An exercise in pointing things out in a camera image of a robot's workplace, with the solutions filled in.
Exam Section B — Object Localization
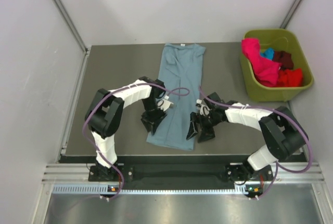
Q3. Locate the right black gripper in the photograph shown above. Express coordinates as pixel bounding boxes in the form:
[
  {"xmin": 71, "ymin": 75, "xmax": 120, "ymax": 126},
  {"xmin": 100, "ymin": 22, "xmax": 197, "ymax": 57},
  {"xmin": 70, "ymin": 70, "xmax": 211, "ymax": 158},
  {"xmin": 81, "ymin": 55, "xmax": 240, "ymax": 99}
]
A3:
[{"xmin": 187, "ymin": 111, "xmax": 220, "ymax": 143}]

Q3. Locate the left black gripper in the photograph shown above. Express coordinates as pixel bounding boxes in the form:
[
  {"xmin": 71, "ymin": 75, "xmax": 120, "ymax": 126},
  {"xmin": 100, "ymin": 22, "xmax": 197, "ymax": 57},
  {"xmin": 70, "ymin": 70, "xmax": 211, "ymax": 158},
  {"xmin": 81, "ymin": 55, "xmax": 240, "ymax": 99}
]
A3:
[{"xmin": 140, "ymin": 97, "xmax": 167, "ymax": 135}]

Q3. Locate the light blue t shirt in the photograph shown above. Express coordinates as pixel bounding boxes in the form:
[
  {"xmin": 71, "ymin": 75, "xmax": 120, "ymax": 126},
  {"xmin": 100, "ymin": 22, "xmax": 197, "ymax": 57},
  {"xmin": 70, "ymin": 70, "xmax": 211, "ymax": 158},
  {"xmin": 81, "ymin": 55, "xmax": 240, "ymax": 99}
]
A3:
[{"xmin": 147, "ymin": 44, "xmax": 206, "ymax": 151}]

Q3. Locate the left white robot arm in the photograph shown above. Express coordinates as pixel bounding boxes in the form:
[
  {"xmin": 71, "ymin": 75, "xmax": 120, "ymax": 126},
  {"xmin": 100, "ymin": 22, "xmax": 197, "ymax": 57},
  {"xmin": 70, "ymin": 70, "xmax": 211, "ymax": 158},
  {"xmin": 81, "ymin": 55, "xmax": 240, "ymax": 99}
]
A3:
[{"xmin": 84, "ymin": 76, "xmax": 169, "ymax": 181}]

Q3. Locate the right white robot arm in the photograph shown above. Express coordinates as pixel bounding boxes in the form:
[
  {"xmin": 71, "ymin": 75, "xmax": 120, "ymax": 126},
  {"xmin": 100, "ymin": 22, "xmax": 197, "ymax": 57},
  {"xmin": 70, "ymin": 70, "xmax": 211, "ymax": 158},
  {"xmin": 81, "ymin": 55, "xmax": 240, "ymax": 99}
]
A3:
[{"xmin": 186, "ymin": 93, "xmax": 309, "ymax": 180}]

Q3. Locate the pink t shirt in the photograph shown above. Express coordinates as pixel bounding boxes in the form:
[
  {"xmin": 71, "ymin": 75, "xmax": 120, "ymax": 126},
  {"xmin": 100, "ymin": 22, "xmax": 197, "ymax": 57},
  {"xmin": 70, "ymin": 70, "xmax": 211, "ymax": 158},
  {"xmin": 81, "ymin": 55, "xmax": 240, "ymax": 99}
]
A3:
[{"xmin": 241, "ymin": 38, "xmax": 281, "ymax": 87}]

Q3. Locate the cyan t shirt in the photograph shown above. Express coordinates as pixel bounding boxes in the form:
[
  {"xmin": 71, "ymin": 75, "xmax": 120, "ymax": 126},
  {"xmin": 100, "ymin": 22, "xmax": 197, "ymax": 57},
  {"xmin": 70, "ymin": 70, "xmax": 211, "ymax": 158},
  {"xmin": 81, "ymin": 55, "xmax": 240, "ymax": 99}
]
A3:
[{"xmin": 260, "ymin": 48, "xmax": 275, "ymax": 61}]

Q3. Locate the red t shirt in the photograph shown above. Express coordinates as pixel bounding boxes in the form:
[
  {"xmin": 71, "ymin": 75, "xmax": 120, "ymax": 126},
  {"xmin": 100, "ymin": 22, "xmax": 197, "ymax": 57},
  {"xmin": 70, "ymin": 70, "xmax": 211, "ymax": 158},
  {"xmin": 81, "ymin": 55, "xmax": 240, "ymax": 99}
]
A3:
[{"xmin": 276, "ymin": 69, "xmax": 303, "ymax": 87}]

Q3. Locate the dark maroon t shirt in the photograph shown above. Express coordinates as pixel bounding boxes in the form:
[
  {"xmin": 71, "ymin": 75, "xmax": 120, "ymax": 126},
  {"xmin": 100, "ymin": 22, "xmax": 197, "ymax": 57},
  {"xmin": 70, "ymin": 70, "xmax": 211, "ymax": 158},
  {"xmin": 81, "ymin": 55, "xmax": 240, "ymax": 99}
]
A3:
[{"xmin": 273, "ymin": 51, "xmax": 294, "ymax": 70}]

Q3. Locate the olive green plastic bin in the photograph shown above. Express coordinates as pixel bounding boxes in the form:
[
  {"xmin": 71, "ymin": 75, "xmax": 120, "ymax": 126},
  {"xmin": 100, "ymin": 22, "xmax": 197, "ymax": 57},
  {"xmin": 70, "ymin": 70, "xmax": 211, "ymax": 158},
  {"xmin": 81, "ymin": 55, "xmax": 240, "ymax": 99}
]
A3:
[{"xmin": 240, "ymin": 29, "xmax": 314, "ymax": 102}]

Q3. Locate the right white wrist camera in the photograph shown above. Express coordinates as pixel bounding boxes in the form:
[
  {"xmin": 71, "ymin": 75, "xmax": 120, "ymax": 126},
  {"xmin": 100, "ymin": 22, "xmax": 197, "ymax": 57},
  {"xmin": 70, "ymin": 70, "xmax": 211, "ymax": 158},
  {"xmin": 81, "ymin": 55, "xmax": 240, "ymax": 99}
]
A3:
[{"xmin": 196, "ymin": 99, "xmax": 210, "ymax": 116}]

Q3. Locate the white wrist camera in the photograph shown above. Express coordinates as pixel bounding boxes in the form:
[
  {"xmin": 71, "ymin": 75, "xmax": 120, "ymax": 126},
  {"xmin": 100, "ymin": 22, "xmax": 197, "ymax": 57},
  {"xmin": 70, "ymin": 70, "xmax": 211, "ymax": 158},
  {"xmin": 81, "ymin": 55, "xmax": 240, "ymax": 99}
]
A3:
[
  {"xmin": 196, "ymin": 99, "xmax": 210, "ymax": 116},
  {"xmin": 157, "ymin": 95, "xmax": 174, "ymax": 112}
]

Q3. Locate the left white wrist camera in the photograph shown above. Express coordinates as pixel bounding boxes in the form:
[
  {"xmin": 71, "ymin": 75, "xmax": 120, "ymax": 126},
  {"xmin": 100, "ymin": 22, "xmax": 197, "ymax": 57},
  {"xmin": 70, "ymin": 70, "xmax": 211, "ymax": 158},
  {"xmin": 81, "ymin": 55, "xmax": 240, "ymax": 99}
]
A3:
[{"xmin": 157, "ymin": 95, "xmax": 174, "ymax": 112}]

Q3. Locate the white slotted cable duct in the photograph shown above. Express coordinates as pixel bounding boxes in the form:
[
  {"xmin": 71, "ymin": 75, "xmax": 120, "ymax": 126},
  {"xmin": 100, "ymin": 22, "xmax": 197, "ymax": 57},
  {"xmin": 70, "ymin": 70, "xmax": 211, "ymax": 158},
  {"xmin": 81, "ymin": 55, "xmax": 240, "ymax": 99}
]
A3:
[{"xmin": 53, "ymin": 184, "xmax": 259, "ymax": 195}]

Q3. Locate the aluminium front rail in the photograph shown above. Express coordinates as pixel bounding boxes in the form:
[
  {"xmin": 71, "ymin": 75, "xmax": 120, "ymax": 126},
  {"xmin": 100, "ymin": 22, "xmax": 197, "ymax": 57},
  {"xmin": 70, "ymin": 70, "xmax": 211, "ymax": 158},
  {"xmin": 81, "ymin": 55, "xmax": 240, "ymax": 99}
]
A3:
[{"xmin": 42, "ymin": 163, "xmax": 324, "ymax": 184}]

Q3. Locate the left aluminium corner post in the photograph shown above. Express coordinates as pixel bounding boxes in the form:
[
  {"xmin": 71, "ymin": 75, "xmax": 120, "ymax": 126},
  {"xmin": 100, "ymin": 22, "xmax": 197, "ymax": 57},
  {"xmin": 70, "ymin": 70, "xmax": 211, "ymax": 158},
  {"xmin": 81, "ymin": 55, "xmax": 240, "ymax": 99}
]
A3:
[{"xmin": 52, "ymin": 0, "xmax": 88, "ymax": 53}]

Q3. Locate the aluminium corner post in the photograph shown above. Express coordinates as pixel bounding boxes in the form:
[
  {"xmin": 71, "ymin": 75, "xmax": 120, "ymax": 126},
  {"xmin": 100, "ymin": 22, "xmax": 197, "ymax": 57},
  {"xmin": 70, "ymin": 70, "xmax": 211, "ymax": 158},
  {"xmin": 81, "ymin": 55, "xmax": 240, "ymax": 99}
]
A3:
[
  {"xmin": 52, "ymin": 0, "xmax": 88, "ymax": 53},
  {"xmin": 279, "ymin": 0, "xmax": 319, "ymax": 30}
]

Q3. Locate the right aluminium corner post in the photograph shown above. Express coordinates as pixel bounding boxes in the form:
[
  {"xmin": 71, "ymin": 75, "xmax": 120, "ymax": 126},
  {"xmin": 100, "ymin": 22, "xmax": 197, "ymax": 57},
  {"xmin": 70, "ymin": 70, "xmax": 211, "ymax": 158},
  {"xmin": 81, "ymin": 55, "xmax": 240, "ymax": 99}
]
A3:
[{"xmin": 279, "ymin": 0, "xmax": 319, "ymax": 30}]

